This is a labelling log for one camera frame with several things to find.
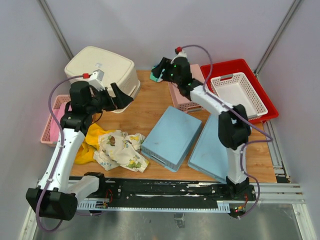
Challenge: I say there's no white perforated basket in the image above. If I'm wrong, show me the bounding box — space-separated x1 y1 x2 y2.
210 72 268 120

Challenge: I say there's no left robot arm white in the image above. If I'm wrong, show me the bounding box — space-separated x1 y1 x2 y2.
25 80 134 221

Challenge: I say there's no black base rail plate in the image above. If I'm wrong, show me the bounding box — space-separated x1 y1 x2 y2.
77 177 257 208

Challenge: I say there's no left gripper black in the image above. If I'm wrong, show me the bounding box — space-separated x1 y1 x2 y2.
86 82 134 115

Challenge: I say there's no blue perforated basket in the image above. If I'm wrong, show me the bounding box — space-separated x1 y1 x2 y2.
141 106 202 172
187 115 229 184

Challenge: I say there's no pink perforated basket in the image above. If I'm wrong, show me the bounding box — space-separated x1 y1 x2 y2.
168 64 205 113

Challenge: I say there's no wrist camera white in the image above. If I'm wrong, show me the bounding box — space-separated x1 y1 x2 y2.
174 46 187 58
82 69 106 92

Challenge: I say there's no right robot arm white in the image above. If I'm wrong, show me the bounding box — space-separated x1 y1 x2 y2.
151 51 251 200

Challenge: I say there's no pink basket with clothes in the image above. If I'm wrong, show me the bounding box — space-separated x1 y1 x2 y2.
40 94 71 147

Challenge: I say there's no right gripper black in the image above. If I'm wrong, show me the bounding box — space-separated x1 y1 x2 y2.
152 57 182 86

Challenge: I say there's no slotted cable duct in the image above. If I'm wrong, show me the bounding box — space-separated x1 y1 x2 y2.
77 196 231 213

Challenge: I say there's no red plastic tray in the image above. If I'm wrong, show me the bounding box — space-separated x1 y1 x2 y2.
200 58 279 124

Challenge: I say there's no printed white baby cloth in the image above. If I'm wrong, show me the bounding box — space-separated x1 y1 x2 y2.
93 130 149 173

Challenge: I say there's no teal white sock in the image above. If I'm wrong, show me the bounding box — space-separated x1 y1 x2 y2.
149 65 165 83

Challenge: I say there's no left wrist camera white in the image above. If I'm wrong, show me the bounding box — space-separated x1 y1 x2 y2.
82 69 106 92

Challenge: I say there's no large cream laundry basket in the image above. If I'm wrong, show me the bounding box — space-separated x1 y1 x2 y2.
64 45 141 114

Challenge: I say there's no pink cloth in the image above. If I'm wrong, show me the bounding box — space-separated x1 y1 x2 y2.
49 102 67 142

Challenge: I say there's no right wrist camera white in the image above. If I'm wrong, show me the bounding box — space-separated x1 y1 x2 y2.
174 46 187 58

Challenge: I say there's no yellow cloth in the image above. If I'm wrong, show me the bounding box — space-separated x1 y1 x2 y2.
74 123 116 165

